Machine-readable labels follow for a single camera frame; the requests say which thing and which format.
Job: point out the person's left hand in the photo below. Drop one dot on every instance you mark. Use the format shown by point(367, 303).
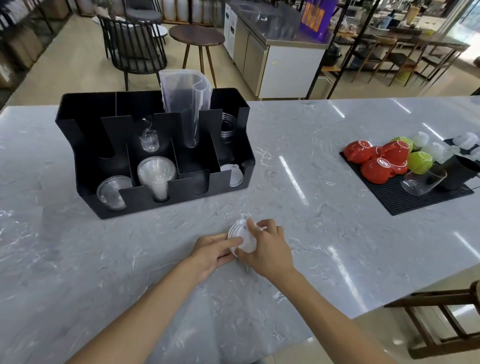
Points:
point(210, 255)

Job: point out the person's right hand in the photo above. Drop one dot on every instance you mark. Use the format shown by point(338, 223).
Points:
point(270, 251)

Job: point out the stack of white lids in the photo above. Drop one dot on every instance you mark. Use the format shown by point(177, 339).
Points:
point(236, 176)

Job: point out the stack of black lids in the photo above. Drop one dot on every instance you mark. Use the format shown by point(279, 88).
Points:
point(228, 127)

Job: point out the black cup organizer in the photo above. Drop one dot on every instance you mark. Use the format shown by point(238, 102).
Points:
point(78, 112)

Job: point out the person's right forearm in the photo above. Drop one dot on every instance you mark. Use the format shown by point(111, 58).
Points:
point(330, 322)

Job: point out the person's left forearm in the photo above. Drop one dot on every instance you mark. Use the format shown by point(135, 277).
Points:
point(142, 322)

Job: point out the small knotted clear bag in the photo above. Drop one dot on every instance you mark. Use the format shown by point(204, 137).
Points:
point(149, 142)

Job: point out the black rubber mat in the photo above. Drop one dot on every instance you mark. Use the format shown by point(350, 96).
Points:
point(397, 198)

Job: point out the roll of clear plastic sleeves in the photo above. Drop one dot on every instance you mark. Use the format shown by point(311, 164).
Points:
point(183, 93)

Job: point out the dark wooden stool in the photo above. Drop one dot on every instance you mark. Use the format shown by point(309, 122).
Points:
point(431, 300)

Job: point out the stainless steel counter cabinet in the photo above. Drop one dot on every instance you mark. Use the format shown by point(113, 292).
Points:
point(292, 71)

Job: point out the black container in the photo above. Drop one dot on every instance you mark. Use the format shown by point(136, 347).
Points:
point(461, 172)

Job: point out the black metal shelf rack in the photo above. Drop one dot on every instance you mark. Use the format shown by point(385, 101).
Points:
point(329, 48)

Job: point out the round wooden side table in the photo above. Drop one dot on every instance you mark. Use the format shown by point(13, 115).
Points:
point(197, 34)

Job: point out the black slatted chair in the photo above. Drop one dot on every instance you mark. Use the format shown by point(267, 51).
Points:
point(135, 45)

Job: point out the white carton dark label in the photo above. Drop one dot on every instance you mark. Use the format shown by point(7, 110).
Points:
point(227, 18)
point(233, 30)

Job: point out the small white round table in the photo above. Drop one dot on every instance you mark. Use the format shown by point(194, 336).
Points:
point(159, 30)

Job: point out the wooden dining chair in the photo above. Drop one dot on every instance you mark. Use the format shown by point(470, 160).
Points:
point(450, 47)
point(386, 39)

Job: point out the grey cushioned chair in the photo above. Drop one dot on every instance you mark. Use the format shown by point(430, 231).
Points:
point(144, 15)

